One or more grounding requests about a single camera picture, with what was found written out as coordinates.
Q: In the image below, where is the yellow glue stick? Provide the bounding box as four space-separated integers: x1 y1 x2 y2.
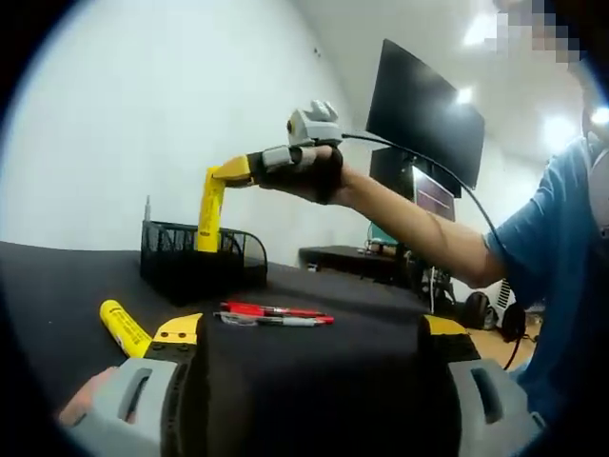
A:
98 298 154 359
196 165 230 253

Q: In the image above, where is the lit purple screen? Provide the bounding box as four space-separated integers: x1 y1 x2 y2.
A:
411 164 458 224

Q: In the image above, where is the dark background desk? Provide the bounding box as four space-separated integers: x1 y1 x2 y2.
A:
298 245 427 289

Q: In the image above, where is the teal box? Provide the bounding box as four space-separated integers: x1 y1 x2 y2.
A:
368 221 397 245

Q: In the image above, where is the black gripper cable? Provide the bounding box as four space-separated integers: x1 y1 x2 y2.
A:
341 131 541 372

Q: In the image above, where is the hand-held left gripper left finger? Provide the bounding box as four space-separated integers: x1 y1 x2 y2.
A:
69 311 206 457

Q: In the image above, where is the person's right hand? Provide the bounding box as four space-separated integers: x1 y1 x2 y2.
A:
256 145 352 207

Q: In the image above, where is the small black monitor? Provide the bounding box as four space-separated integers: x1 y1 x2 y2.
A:
369 147 463 201

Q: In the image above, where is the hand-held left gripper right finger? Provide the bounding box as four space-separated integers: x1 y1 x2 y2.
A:
417 312 546 457

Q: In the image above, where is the grey pen with red cap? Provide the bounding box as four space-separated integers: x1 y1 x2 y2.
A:
212 311 336 330

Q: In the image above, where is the person's blue shirt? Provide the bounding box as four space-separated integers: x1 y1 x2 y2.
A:
483 135 609 429

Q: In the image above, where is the black mesh holder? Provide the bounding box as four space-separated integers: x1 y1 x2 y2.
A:
138 218 269 307

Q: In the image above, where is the white striped object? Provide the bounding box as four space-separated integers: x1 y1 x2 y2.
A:
494 279 514 329

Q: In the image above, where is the large black monitor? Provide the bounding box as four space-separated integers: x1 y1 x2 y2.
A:
364 38 486 190

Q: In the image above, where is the person's left hand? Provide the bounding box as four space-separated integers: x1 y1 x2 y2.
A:
57 365 121 426

